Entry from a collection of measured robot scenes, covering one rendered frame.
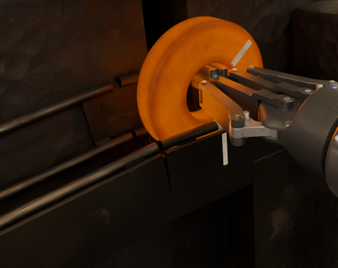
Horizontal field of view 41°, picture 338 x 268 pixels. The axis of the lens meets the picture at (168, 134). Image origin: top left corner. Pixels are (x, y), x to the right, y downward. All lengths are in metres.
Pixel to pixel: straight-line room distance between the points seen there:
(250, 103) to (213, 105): 0.03
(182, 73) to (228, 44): 0.06
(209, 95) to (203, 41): 0.07
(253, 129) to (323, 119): 0.06
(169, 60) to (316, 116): 0.17
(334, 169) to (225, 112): 0.11
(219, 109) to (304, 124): 0.09
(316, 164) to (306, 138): 0.02
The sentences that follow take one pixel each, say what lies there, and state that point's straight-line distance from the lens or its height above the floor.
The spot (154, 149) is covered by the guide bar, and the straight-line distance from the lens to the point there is 0.47.
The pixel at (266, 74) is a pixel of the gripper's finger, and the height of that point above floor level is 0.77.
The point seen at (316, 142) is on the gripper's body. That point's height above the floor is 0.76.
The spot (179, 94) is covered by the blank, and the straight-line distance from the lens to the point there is 0.48.
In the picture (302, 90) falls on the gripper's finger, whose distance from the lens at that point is 0.42.
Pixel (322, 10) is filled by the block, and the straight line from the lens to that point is 0.65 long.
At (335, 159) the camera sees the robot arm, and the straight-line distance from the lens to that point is 0.34.
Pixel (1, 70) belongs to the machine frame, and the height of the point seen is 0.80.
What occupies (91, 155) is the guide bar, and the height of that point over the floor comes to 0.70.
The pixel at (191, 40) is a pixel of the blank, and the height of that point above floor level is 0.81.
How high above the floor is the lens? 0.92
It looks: 25 degrees down
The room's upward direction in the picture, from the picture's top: 6 degrees counter-clockwise
